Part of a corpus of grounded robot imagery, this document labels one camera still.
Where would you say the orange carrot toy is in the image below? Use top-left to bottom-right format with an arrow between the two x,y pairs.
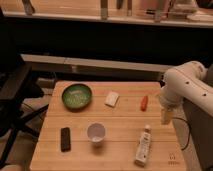
141,96 -> 148,111

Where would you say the white sponge block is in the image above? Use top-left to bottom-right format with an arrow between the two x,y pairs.
105,91 -> 119,107

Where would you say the white tube bottle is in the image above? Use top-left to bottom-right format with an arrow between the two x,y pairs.
135,125 -> 151,167

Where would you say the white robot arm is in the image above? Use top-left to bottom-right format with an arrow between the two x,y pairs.
158,61 -> 213,124

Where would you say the green bowl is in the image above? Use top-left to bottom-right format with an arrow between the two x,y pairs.
61,83 -> 92,110

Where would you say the black cable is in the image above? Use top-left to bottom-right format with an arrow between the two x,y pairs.
172,116 -> 191,151

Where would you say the black office chair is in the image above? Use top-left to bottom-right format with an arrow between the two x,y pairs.
0,8 -> 48,169

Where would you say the black remote control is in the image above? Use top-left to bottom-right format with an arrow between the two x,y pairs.
61,127 -> 71,152

